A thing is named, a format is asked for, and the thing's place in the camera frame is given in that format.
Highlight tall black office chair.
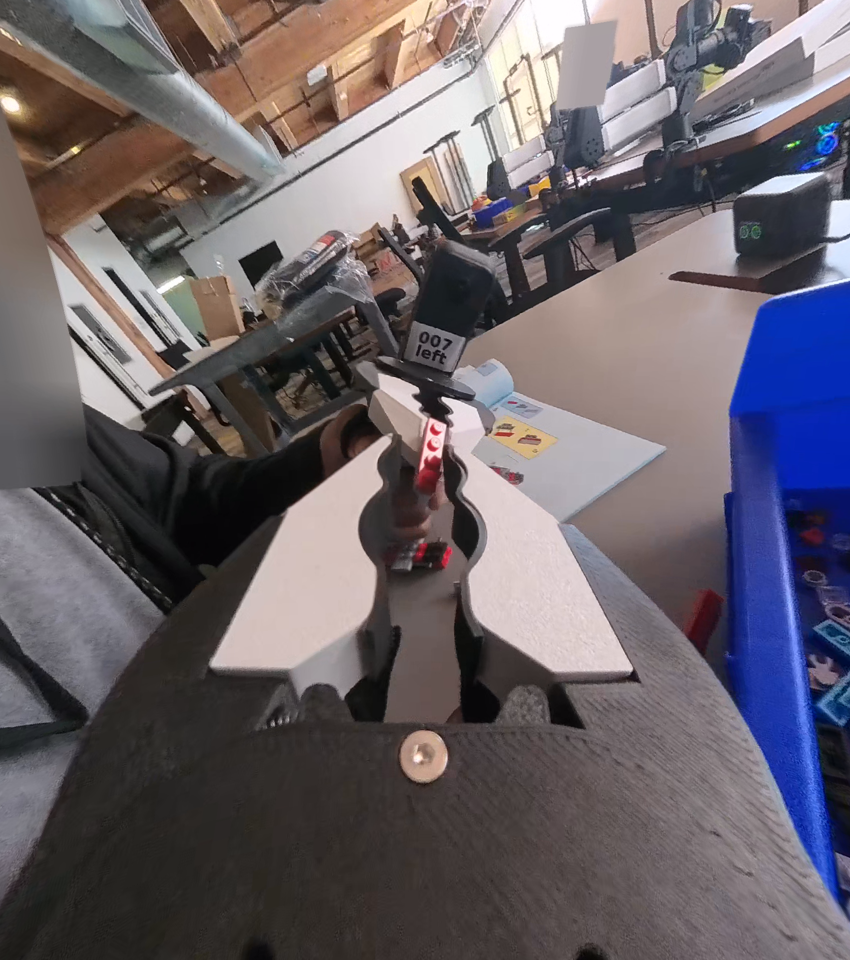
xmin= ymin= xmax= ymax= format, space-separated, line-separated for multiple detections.
xmin=410 ymin=176 xmax=471 ymax=249

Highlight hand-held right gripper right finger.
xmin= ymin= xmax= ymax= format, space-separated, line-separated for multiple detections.
xmin=449 ymin=444 xmax=637 ymax=725

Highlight red toy brick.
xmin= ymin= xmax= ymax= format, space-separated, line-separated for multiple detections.
xmin=416 ymin=420 xmax=450 ymax=495

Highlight red and black toy model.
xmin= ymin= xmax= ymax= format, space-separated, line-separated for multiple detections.
xmin=383 ymin=538 xmax=454 ymax=575

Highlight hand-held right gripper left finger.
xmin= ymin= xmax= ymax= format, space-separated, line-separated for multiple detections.
xmin=209 ymin=433 xmax=403 ymax=725

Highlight wooden work table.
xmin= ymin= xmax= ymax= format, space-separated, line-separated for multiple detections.
xmin=470 ymin=48 xmax=850 ymax=260

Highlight person's left hand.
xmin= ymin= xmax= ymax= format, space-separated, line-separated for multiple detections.
xmin=320 ymin=405 xmax=447 ymax=543

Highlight silver ventilation duct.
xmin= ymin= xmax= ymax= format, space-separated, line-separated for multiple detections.
xmin=0 ymin=0 xmax=287 ymax=177

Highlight plastic-wrapped dark bundle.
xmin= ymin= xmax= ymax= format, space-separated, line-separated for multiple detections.
xmin=256 ymin=231 xmax=366 ymax=309

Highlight person's left forearm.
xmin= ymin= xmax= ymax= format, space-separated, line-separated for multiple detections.
xmin=140 ymin=427 xmax=336 ymax=567

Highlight pale instruction booklet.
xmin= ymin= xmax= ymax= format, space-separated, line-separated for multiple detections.
xmin=451 ymin=358 xmax=667 ymax=524

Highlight black cube device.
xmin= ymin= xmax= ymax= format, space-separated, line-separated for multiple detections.
xmin=732 ymin=171 xmax=833 ymax=260

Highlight blue plastic bin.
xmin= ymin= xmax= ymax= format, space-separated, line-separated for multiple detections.
xmin=725 ymin=264 xmax=850 ymax=960

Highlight steel workbench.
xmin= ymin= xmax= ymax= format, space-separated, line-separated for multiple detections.
xmin=147 ymin=285 xmax=396 ymax=459

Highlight flat red toy plate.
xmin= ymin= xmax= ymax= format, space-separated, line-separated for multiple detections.
xmin=683 ymin=588 xmax=726 ymax=657

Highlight black monitor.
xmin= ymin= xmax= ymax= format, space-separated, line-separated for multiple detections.
xmin=237 ymin=241 xmax=285 ymax=290

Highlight white flat box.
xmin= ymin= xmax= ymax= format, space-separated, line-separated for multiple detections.
xmin=691 ymin=0 xmax=850 ymax=125

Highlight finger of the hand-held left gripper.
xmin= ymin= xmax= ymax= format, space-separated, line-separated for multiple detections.
xmin=440 ymin=396 xmax=492 ymax=455
xmin=367 ymin=375 xmax=429 ymax=445

